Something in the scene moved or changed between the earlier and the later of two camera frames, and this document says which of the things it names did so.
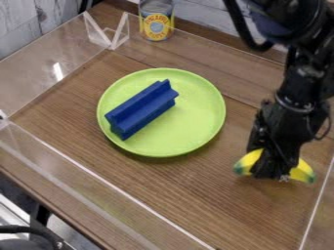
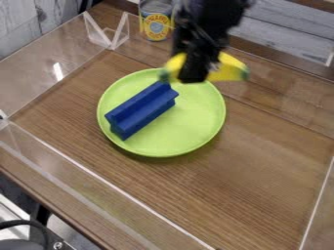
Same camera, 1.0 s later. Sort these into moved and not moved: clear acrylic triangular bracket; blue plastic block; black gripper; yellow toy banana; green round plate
Moved: black gripper; yellow toy banana
Not moved: green round plate; blue plastic block; clear acrylic triangular bracket
